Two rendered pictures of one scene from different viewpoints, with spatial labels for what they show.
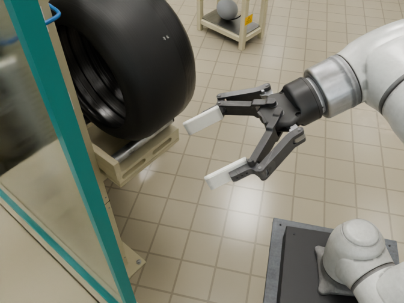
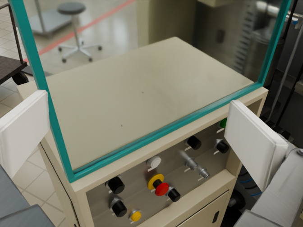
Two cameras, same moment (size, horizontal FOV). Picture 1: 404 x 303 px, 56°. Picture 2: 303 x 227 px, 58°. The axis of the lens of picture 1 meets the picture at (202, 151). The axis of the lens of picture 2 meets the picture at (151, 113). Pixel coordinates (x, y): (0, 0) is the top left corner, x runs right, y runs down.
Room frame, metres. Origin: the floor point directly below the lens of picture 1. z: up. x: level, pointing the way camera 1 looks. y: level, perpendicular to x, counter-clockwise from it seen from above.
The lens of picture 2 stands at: (0.47, -0.13, 1.69)
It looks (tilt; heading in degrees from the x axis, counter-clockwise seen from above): 41 degrees down; 105
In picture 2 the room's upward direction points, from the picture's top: 1 degrees clockwise
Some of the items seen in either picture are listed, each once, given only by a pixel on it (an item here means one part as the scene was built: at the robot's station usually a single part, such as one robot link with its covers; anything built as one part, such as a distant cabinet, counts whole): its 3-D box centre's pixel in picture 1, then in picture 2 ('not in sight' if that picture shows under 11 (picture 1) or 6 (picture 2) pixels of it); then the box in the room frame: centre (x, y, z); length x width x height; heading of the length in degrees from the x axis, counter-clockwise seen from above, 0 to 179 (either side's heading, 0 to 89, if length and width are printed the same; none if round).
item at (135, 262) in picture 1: (112, 264); not in sight; (1.00, 0.51, 0.01); 0.27 x 0.27 x 0.02; 50
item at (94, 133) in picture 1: (122, 141); not in sight; (1.20, 0.36, 0.80); 0.37 x 0.36 x 0.02; 50
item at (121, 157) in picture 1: (142, 139); not in sight; (1.12, 0.25, 0.90); 0.35 x 0.05 x 0.05; 140
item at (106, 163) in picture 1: (86, 147); not in sight; (1.07, 0.47, 0.90); 0.40 x 0.03 x 0.10; 50
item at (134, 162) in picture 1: (143, 150); not in sight; (1.11, 0.25, 0.83); 0.36 x 0.09 x 0.06; 140
